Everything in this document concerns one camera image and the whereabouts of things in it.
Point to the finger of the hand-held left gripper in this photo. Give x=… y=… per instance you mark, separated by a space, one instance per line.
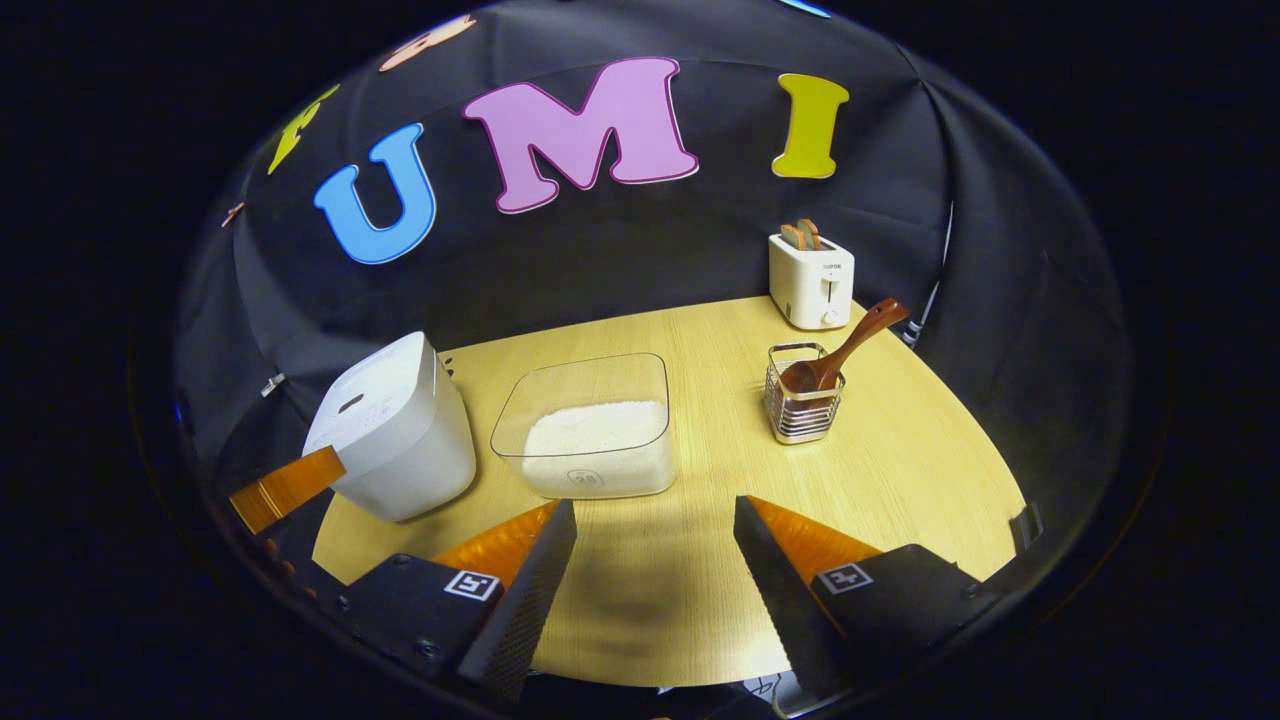
x=285 y=488

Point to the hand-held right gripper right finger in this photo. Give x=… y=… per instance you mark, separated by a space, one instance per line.
x=780 y=600

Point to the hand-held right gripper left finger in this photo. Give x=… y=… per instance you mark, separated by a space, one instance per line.
x=520 y=610

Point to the white rice cooker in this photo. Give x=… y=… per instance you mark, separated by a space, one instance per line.
x=400 y=440

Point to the white rice heap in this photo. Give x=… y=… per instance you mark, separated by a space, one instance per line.
x=595 y=435

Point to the brown wooden spoon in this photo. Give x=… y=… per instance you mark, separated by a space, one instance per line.
x=865 y=325

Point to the small silver clip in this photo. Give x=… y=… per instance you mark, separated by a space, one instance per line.
x=272 y=385

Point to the clear plastic container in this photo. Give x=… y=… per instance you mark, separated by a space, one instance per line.
x=580 y=380

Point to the small copper clip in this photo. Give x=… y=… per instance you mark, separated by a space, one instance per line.
x=233 y=215

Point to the white toaster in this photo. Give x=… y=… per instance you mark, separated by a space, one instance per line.
x=810 y=285

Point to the toasted bread slice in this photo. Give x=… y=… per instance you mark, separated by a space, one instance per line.
x=811 y=234
x=792 y=238

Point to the black backdrop cloth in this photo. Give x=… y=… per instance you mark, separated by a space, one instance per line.
x=620 y=250

